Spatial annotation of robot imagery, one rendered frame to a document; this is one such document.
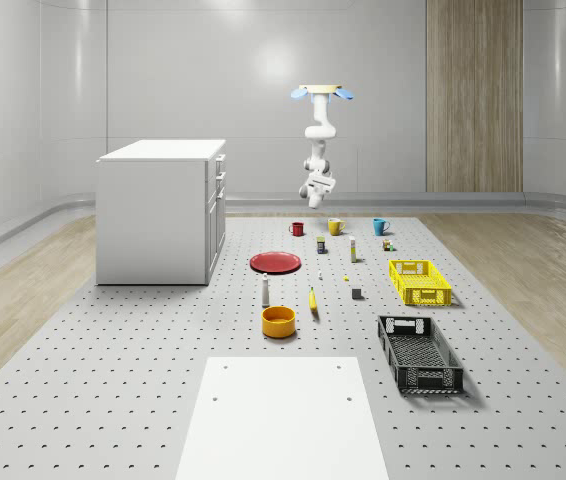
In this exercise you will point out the white board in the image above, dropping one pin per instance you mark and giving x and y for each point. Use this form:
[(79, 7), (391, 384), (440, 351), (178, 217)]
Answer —
[(283, 425)]

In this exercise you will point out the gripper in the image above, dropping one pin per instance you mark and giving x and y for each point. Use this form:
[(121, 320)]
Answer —
[(323, 183)]

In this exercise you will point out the small white bottle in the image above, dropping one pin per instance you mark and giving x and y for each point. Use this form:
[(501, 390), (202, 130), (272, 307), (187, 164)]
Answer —
[(265, 295)]

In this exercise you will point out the dark grey basket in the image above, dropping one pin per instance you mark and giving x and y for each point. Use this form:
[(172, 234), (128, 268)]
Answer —
[(430, 380)]

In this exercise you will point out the grey cube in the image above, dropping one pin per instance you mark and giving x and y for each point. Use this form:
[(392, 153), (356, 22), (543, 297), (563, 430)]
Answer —
[(357, 294)]

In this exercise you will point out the drone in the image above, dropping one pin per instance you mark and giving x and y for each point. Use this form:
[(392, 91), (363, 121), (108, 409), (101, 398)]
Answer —
[(319, 89)]

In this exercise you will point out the yellow and white box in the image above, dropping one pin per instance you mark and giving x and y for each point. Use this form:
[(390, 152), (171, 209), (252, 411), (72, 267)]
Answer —
[(352, 250)]

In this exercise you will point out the banana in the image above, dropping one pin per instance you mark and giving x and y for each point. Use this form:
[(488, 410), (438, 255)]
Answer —
[(313, 302)]

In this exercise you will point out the flat-sided can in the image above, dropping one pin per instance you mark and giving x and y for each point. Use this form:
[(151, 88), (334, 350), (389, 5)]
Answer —
[(321, 246)]

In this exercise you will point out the blue mug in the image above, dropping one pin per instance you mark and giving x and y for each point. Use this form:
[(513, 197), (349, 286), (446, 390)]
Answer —
[(379, 227)]

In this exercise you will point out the red plate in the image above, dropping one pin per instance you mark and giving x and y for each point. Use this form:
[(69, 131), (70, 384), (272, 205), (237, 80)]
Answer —
[(275, 262)]

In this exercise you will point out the white cabinet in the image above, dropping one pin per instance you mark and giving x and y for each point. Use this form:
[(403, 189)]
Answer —
[(153, 220)]

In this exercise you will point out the yellow bowl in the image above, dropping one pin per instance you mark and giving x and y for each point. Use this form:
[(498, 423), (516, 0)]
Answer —
[(278, 326)]

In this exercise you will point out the yellow mug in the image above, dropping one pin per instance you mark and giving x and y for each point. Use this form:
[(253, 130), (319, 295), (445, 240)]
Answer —
[(334, 228)]

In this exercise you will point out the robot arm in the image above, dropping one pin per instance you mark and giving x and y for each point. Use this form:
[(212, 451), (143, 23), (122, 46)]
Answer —
[(320, 131)]

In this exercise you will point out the red mug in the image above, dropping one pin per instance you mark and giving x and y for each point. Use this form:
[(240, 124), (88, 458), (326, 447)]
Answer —
[(297, 229)]

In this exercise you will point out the puzzle cube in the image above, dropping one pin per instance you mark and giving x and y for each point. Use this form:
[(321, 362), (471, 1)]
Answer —
[(388, 245)]

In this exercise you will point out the yellow basket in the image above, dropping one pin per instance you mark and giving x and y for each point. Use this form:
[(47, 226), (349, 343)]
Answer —
[(425, 296)]

